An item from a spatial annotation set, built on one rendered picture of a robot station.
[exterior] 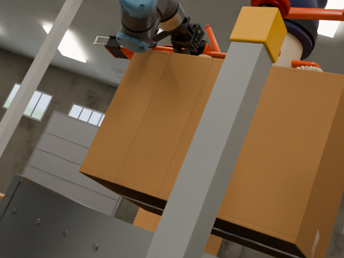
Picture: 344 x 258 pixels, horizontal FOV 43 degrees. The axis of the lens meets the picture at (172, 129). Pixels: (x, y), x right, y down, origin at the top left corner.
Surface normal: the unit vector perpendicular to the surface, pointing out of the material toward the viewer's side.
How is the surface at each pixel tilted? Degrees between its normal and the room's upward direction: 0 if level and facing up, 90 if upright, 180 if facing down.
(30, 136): 90
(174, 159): 90
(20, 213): 90
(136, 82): 90
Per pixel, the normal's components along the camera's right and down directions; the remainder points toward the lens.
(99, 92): -0.11, -0.33
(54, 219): -0.44, -0.42
